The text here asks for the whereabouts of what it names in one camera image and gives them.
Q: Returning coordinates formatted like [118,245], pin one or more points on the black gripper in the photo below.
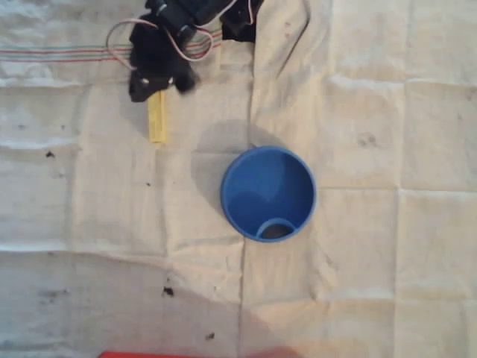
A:
[146,86]

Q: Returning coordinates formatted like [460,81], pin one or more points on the yellow rectangular block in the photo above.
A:
[158,119]

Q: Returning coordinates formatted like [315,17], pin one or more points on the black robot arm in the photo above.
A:
[208,11]

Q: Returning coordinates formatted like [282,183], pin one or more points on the red object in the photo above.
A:
[167,355]

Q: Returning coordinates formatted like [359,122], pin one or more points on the blue plastic cup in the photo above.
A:
[268,186]

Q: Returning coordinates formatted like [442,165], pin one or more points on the white cloth with coloured stripes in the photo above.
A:
[74,223]

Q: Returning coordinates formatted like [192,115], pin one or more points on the plain white cloth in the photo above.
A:
[372,261]

